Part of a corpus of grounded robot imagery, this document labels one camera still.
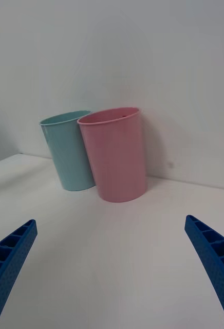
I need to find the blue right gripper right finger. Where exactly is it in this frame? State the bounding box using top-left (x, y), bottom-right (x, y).
top-left (184, 214), bottom-right (224, 329)

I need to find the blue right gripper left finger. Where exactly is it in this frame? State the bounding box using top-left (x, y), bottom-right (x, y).
top-left (0, 219), bottom-right (38, 329)

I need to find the pink plastic waste bin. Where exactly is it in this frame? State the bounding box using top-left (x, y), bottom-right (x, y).
top-left (77, 106), bottom-right (147, 203)

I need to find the pale blue plastic waste bin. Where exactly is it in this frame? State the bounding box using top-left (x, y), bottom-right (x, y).
top-left (39, 110), bottom-right (96, 192)

